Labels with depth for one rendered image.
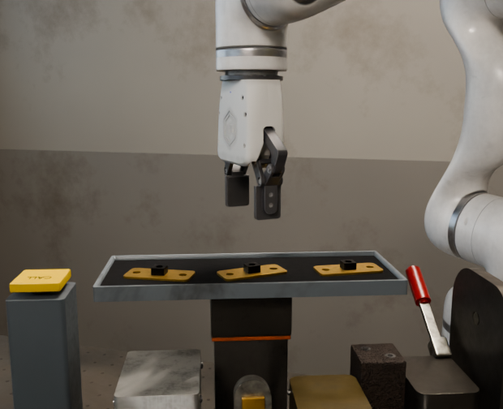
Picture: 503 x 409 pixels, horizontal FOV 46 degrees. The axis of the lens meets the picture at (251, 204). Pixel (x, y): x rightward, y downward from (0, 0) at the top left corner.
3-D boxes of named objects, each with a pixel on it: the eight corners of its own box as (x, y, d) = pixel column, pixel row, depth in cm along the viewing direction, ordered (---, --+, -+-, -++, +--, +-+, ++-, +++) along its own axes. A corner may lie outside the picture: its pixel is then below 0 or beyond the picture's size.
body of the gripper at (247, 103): (207, 70, 73) (208, 160, 75) (238, 65, 64) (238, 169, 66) (262, 71, 76) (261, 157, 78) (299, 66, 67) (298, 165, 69)
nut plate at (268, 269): (226, 281, 71) (226, 272, 71) (215, 273, 75) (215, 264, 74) (288, 273, 74) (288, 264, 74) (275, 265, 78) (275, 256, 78)
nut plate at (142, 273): (122, 278, 72) (121, 269, 72) (133, 269, 76) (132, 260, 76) (187, 281, 71) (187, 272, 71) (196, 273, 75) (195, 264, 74)
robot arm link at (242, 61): (204, 52, 72) (204, 77, 73) (231, 45, 64) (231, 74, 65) (267, 53, 75) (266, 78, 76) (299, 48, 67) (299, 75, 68)
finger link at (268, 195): (253, 161, 67) (253, 219, 69) (264, 165, 65) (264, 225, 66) (278, 161, 69) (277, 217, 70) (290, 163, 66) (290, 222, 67)
